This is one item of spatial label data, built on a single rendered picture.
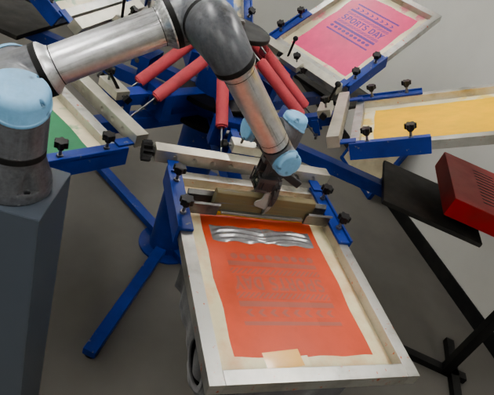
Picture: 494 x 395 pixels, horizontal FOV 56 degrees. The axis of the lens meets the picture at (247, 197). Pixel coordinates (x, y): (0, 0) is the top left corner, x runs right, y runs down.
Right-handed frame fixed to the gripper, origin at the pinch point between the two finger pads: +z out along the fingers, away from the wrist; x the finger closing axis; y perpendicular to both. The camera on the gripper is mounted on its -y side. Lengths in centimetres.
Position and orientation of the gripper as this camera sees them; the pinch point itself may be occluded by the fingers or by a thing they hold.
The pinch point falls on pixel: (263, 207)
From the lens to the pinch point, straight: 155.4
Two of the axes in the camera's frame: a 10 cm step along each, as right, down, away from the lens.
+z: -3.2, 7.6, 5.6
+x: 2.3, 6.4, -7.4
